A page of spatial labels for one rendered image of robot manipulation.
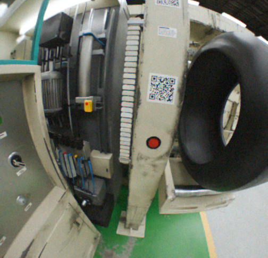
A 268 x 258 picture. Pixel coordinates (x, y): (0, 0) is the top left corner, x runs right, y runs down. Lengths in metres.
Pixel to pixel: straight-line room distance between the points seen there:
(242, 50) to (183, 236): 1.40
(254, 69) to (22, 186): 0.56
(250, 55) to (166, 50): 0.20
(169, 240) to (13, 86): 1.42
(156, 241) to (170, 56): 1.34
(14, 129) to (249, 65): 0.50
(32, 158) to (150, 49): 0.42
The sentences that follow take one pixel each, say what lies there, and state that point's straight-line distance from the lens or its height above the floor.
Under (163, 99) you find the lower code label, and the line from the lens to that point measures 0.28.
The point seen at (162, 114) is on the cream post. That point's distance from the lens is 0.29.
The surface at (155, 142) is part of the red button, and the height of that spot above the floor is 1.07.
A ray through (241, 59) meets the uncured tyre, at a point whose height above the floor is 1.32.
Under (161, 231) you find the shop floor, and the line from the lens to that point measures 1.30.
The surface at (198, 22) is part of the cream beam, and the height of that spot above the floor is 1.64.
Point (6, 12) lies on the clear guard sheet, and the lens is 0.30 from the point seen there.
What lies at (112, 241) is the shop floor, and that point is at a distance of 1.23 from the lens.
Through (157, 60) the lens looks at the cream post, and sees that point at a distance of 0.28.
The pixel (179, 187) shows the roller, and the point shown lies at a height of 0.92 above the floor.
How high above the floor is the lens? 1.22
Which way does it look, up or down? 21 degrees down
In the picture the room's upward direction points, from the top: 5 degrees clockwise
